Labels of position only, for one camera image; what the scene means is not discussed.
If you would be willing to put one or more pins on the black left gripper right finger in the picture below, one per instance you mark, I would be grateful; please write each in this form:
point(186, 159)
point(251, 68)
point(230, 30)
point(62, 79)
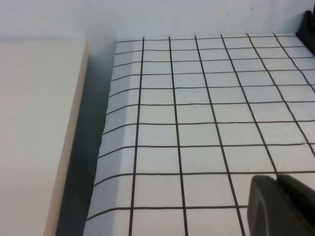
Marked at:
point(300, 211)

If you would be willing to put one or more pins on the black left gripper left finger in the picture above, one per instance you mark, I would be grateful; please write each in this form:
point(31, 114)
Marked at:
point(263, 209)

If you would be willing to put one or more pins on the white black-grid tablecloth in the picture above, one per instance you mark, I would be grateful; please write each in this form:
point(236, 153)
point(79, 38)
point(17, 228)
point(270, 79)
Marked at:
point(197, 123)

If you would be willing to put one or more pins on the white side board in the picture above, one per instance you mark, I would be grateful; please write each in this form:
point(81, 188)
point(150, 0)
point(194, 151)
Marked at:
point(29, 123)

